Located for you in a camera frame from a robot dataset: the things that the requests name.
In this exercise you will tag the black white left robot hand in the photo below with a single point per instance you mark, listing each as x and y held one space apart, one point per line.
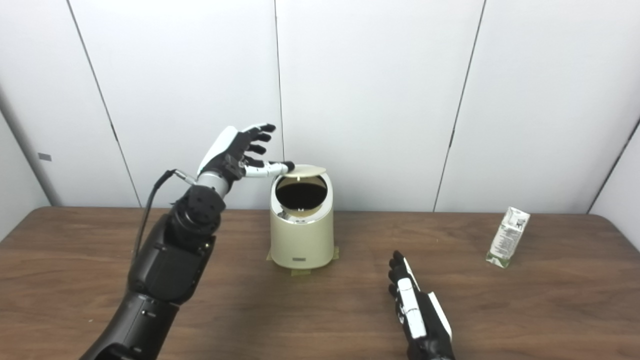
225 152

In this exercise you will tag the green white milk carton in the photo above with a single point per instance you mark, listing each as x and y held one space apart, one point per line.
507 237

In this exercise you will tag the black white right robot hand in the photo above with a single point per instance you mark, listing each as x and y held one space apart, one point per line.
415 310

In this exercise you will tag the round cream bin lid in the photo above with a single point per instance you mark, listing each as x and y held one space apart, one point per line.
305 171

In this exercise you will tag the gray wall sticker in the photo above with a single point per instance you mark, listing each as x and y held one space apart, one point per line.
44 157

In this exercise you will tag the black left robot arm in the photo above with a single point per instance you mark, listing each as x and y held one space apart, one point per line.
170 270

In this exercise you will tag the cream-colored bin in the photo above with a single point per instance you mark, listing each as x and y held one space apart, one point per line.
301 240

